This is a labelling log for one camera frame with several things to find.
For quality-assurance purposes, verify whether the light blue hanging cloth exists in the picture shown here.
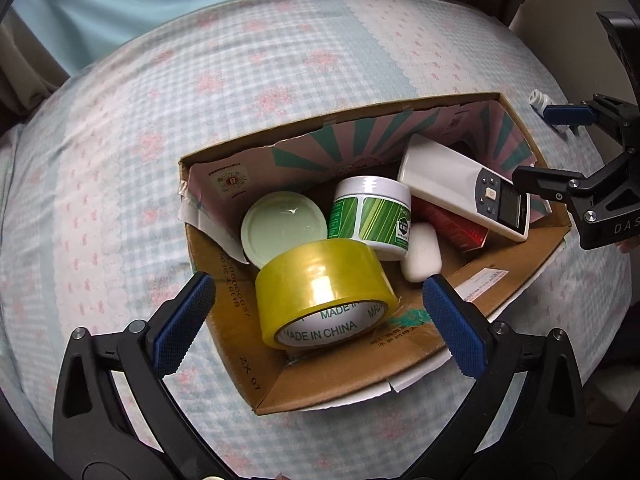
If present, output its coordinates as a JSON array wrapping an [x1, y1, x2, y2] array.
[[12, 0, 379, 79]]

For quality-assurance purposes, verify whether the small red carton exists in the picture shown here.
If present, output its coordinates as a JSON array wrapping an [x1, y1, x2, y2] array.
[[412, 197, 489, 252]]

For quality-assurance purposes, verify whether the white remote control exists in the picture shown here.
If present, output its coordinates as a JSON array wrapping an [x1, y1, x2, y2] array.
[[397, 133, 531, 244]]

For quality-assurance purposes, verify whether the cardboard box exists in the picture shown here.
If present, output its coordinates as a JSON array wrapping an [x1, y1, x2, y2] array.
[[177, 92, 574, 416]]

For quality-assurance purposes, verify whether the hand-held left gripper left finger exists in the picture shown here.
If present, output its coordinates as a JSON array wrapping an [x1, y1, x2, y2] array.
[[52, 271, 236, 480]]

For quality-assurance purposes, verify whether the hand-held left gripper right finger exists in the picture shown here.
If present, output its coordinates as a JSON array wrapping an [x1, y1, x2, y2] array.
[[400, 274, 584, 480]]

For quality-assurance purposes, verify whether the white bottle with blue dots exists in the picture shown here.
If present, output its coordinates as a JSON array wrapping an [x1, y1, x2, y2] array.
[[529, 91, 581, 134]]

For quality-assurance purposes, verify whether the pale green round lid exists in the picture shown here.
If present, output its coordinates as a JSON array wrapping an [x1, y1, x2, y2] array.
[[240, 193, 327, 269]]

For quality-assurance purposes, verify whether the white jar with green label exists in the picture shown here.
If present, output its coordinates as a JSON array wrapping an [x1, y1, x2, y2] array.
[[327, 175, 414, 261]]

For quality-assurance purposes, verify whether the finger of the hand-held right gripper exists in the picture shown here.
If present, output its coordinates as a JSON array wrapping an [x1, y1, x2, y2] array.
[[544, 93, 640, 149], [513, 150, 640, 222]]

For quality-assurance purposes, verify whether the checked floral bedsheet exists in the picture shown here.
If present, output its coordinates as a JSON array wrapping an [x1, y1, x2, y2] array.
[[0, 0, 634, 480]]

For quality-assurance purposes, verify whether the yellow packing tape roll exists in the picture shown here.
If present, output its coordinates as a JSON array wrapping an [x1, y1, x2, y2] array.
[[254, 239, 400, 351]]

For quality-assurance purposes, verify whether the white earbud case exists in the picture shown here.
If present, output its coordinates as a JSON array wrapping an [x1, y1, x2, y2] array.
[[402, 222, 442, 284]]

